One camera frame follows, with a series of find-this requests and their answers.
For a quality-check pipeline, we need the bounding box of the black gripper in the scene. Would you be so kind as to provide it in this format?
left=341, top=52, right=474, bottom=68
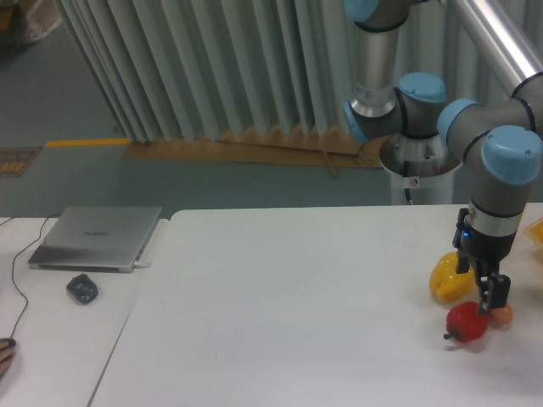
left=452, top=207, right=520, bottom=315

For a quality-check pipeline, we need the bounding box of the brown egg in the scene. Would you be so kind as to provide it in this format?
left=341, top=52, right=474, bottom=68
left=490, top=303, right=514, bottom=327

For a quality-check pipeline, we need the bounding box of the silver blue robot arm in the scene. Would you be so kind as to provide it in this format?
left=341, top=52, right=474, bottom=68
left=343, top=1, right=542, bottom=314

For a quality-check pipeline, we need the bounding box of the person's hand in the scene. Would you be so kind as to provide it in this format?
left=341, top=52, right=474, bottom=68
left=0, top=337, right=17, bottom=376

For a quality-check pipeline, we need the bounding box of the yellow bell pepper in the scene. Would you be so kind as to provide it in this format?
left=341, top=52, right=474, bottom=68
left=428, top=252, right=475, bottom=304

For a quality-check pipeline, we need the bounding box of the red bell pepper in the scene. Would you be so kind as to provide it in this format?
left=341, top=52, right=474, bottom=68
left=443, top=301, right=490, bottom=343

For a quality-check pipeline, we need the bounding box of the brown cardboard sheet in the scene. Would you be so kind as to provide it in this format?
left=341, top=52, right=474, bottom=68
left=124, top=125, right=388, bottom=177

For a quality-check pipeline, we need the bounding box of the grey-green folding partition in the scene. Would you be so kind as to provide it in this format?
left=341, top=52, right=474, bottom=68
left=54, top=0, right=543, bottom=143

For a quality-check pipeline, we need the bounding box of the silver closed laptop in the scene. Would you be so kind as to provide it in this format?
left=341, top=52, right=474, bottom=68
left=28, top=206, right=161, bottom=272

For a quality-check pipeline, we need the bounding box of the black small device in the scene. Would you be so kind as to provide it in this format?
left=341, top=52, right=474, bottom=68
left=66, top=274, right=99, bottom=305

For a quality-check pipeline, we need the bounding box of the yellow floor tape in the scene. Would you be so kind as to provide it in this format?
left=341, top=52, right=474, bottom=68
left=45, top=138, right=130, bottom=148

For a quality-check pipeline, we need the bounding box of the yellow black floor sign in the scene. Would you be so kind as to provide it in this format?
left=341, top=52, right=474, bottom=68
left=0, top=147, right=42, bottom=178

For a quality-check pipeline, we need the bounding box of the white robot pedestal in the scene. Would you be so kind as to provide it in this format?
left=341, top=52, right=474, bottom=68
left=379, top=133, right=462, bottom=205

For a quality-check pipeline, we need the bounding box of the black thin cable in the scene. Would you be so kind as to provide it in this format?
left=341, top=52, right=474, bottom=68
left=0, top=213, right=63, bottom=340

